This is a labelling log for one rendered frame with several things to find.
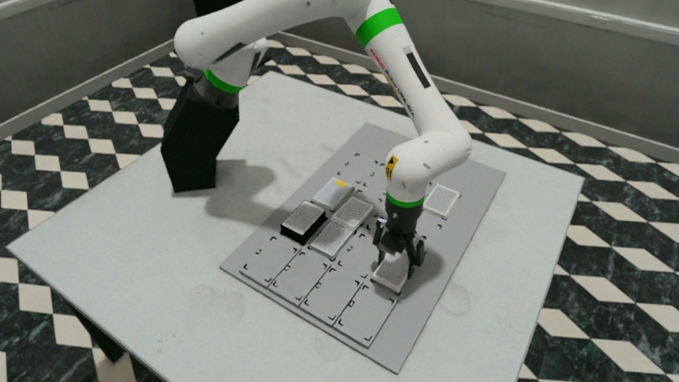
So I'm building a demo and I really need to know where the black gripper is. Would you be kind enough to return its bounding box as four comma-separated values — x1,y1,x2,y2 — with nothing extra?
372,215,426,279

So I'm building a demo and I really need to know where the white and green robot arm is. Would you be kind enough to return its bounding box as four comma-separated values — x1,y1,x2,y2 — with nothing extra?
173,0,472,223

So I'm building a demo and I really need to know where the clear plastic lid with yellow tape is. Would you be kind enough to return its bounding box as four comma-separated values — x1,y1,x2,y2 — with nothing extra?
311,177,354,210

